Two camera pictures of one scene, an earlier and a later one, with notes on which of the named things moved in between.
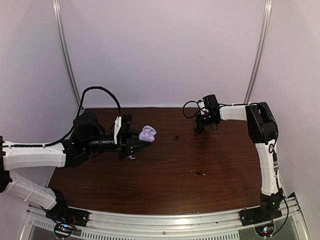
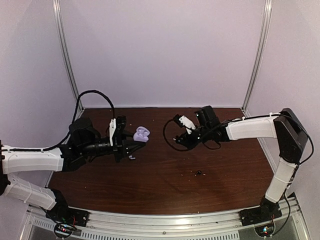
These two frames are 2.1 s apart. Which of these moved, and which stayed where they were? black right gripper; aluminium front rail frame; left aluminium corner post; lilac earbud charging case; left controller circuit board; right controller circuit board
Moved: black right gripper; lilac earbud charging case
Stayed: left aluminium corner post; aluminium front rail frame; right controller circuit board; left controller circuit board
